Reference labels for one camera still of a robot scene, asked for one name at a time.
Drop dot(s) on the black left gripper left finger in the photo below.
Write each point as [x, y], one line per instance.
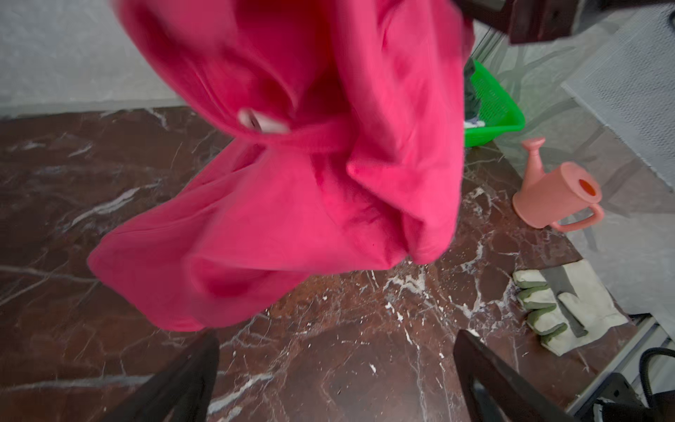
[180, 392]

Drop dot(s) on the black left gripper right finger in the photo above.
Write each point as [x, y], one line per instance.
[493, 391]

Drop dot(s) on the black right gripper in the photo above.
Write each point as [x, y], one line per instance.
[535, 21]

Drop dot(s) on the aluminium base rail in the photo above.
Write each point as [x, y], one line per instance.
[650, 334]

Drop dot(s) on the pink watering can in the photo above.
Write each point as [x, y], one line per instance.
[567, 199]

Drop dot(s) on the magenta t-shirt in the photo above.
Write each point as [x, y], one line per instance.
[347, 150]

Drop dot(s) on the white garment in basket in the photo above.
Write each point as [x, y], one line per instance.
[474, 123]

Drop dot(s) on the green plastic laundry basket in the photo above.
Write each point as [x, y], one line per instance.
[498, 110]

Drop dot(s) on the white green gardening glove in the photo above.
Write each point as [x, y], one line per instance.
[567, 306]

